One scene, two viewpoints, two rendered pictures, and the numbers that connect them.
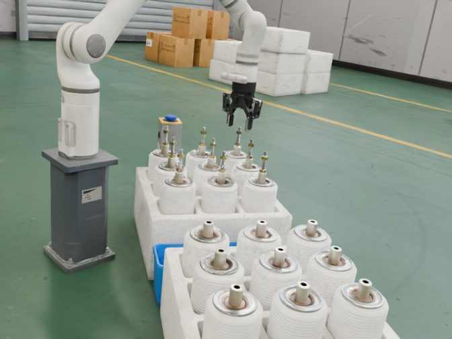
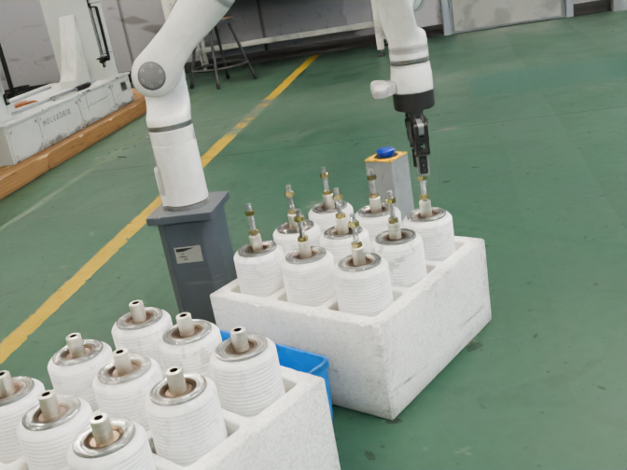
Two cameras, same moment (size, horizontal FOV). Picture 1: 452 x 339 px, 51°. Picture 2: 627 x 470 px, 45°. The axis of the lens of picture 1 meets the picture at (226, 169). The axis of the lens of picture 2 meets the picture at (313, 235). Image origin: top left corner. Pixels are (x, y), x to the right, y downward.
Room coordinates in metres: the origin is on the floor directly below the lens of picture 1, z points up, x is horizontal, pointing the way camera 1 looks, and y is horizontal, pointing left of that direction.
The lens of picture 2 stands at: (0.57, -1.10, 0.75)
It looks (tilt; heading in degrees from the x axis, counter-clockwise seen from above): 20 degrees down; 59
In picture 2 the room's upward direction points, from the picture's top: 10 degrees counter-clockwise
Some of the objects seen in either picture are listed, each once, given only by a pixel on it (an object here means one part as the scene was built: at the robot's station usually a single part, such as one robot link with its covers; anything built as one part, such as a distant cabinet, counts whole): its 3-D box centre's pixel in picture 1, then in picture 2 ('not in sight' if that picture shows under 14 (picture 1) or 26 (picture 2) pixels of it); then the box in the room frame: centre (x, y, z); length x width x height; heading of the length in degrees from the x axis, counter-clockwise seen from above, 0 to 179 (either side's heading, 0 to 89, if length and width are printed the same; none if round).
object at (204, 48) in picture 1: (199, 51); not in sight; (5.49, 0.45, 0.15); 0.30 x 0.24 x 0.30; 47
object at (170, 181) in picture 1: (178, 181); (257, 249); (1.18, 0.12, 0.25); 0.08 x 0.08 x 0.01
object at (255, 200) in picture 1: (257, 211); (367, 310); (1.25, -0.10, 0.16); 0.10 x 0.10 x 0.18
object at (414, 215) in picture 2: (236, 155); (426, 214); (1.48, -0.03, 0.25); 0.08 x 0.08 x 0.01
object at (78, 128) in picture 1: (80, 122); (179, 166); (1.17, 0.38, 0.39); 0.09 x 0.09 x 0.17; 46
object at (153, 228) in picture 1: (205, 216); (355, 307); (1.33, 0.05, 0.09); 0.39 x 0.39 x 0.18; 18
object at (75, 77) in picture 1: (80, 59); (162, 90); (1.17, 0.38, 0.54); 0.09 x 0.09 x 0.17; 54
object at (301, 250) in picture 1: (303, 268); (253, 403); (0.96, -0.20, 0.16); 0.10 x 0.10 x 0.18
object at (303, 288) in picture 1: (302, 292); (48, 405); (0.70, -0.15, 0.26); 0.02 x 0.02 x 0.03
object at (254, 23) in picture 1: (251, 38); (402, 19); (1.47, -0.03, 0.62); 0.09 x 0.07 x 0.15; 21
